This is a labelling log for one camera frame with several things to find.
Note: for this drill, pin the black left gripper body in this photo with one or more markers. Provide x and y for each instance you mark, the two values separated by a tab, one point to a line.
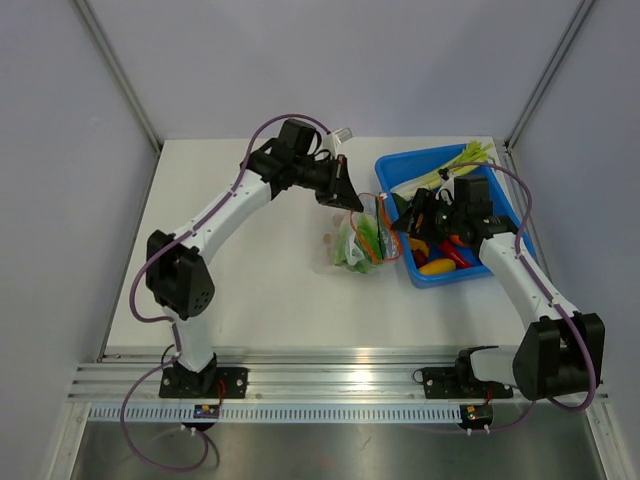
323	177

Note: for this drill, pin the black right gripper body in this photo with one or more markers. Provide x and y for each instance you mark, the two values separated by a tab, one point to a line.
440	218

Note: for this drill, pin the clear zip bag orange zipper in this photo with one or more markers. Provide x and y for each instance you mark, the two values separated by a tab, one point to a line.
368	202

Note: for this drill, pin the green scallion bunch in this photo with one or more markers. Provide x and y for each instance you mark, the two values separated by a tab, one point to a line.
385	238

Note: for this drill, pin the napa cabbage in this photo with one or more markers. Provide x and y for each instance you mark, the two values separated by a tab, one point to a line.
357	248

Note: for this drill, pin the longan bunch with leaves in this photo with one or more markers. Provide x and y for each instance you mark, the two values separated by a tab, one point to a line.
330	236

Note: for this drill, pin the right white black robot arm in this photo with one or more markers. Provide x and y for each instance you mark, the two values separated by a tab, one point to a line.
561	351

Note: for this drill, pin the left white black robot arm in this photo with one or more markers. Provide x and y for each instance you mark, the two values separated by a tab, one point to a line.
177	267

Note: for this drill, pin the orange fruit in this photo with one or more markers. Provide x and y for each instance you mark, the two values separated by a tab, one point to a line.
455	239

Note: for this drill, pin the red chili pepper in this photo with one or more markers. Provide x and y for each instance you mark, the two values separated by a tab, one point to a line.
451	252

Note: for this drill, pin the yellow mango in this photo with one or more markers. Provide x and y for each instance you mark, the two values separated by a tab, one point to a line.
438	267

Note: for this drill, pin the orange ginger root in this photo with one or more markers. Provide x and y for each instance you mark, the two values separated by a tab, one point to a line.
418	245

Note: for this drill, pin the dark purple fruit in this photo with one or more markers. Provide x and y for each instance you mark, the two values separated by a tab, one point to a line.
420	258

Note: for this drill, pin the dark green cucumber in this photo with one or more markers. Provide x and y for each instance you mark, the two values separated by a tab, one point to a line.
401	204

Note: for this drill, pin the light green leafy vegetable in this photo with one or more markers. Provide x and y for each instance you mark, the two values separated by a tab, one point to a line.
460	162

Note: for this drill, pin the blue plastic bin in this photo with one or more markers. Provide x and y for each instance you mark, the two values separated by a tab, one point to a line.
501	206

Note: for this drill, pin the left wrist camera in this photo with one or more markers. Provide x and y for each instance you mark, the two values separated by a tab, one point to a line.
333	141

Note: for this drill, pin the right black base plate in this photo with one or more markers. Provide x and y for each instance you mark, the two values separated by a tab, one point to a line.
444	383

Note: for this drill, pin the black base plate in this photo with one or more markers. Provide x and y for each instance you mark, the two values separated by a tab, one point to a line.
444	383
228	383

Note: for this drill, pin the aluminium rail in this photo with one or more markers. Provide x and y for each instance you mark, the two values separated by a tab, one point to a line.
315	376

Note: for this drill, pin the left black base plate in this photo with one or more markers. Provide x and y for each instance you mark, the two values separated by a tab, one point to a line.
228	383

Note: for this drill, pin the white slotted cable duct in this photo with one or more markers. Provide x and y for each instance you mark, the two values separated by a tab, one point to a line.
280	413

